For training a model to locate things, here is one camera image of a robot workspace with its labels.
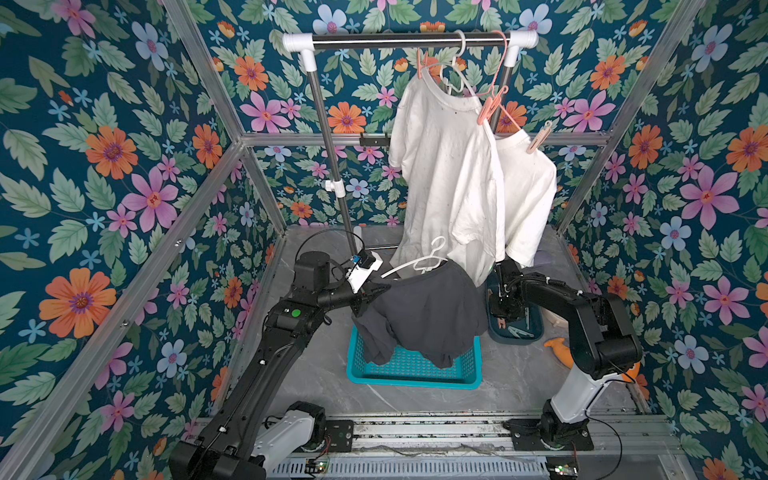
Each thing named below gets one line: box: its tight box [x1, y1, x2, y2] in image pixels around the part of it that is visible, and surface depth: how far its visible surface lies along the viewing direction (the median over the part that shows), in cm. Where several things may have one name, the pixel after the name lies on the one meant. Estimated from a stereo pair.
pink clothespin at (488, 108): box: [477, 93, 502, 125], surface depth 55 cm
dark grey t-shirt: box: [352, 261, 489, 369], surface depth 79 cm
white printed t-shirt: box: [495, 129, 557, 268], surface depth 66 cm
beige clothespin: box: [526, 120, 552, 154], surface depth 59 cm
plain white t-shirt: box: [388, 70, 505, 287], surface depth 71 cm
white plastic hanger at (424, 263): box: [381, 235, 449, 279], surface depth 71 cm
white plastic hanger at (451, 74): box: [441, 30, 467, 95], surface depth 79 cm
